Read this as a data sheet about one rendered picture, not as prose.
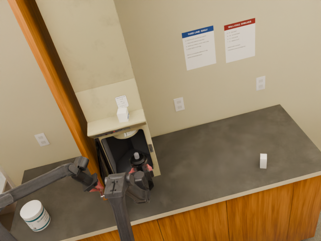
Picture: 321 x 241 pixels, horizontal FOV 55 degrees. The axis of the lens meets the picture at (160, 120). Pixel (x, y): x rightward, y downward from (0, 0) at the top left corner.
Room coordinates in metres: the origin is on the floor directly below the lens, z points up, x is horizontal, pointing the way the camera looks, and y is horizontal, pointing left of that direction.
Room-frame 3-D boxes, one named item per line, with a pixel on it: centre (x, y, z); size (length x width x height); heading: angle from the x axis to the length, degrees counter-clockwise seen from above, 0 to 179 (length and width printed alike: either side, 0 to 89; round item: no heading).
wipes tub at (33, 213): (1.27, 0.89, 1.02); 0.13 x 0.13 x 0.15
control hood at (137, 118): (1.37, 0.24, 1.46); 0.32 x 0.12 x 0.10; 92
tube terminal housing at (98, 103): (1.55, 0.25, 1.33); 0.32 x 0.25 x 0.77; 92
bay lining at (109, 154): (1.55, 0.25, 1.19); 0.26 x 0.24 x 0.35; 92
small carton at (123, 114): (1.37, 0.19, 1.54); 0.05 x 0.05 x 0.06; 81
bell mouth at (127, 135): (1.53, 0.23, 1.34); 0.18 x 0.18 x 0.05
